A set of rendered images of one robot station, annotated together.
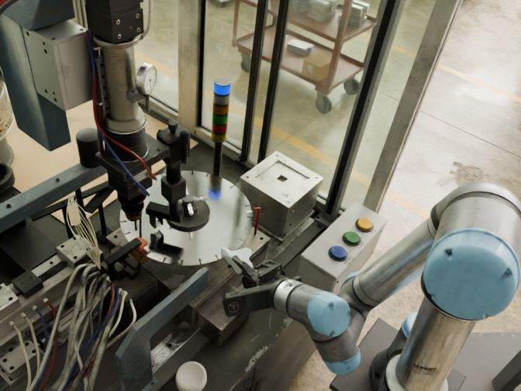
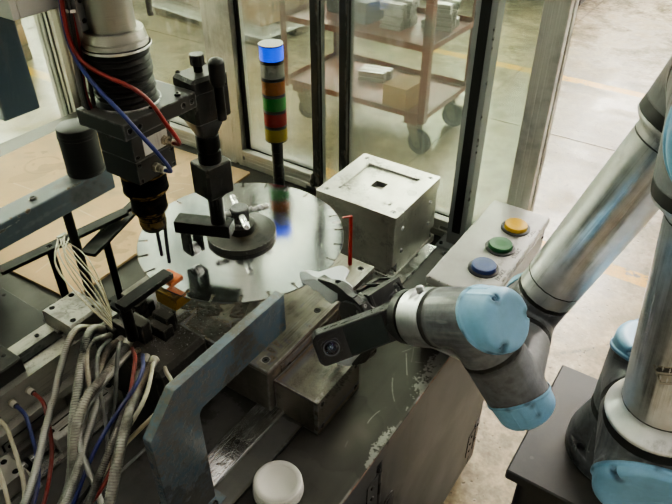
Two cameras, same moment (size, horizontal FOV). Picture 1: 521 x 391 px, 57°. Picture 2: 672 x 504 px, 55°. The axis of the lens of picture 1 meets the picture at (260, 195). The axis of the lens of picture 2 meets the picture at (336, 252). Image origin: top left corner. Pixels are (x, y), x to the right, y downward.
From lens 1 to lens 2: 0.28 m
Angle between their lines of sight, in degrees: 6
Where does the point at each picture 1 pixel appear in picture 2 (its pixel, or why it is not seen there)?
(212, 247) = (286, 273)
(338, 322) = (511, 326)
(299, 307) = (441, 317)
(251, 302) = (359, 335)
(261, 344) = (385, 425)
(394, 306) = not seen: hidden behind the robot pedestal
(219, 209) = (289, 225)
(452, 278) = not seen: outside the picture
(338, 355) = (518, 393)
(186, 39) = (213, 18)
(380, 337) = (571, 392)
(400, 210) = not seen: hidden behind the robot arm
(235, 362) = (346, 456)
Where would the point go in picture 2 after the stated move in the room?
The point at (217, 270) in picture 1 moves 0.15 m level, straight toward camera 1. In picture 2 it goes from (299, 317) to (302, 389)
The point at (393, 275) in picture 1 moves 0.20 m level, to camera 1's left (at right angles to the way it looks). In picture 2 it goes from (589, 241) to (413, 238)
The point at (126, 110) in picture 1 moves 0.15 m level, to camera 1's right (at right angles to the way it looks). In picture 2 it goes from (115, 14) to (257, 15)
